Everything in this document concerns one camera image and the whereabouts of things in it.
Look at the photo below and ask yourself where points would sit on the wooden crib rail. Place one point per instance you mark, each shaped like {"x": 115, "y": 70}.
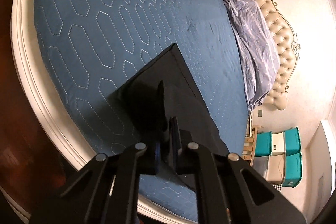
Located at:
{"x": 249, "y": 148}

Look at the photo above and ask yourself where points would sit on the blue quilted bed cover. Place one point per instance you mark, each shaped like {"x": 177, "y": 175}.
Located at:
{"x": 218, "y": 73}

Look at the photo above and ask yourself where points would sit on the lavender blanket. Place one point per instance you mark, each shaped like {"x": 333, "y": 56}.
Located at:
{"x": 257, "y": 50}

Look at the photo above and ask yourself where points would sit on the teal and white storage cubes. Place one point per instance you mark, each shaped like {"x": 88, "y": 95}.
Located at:
{"x": 278, "y": 157}

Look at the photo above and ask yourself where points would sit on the cream tufted headboard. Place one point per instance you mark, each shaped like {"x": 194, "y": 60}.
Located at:
{"x": 287, "y": 47}

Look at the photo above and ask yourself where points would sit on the black pants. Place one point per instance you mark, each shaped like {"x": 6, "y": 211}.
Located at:
{"x": 165, "y": 89}

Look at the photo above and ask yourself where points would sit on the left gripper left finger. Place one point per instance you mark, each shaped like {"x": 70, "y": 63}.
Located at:
{"x": 149, "y": 160}

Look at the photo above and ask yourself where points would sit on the white bed frame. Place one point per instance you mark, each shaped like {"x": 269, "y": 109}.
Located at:
{"x": 39, "y": 82}

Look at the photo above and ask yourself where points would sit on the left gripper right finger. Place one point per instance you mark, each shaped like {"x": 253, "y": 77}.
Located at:
{"x": 180, "y": 155}

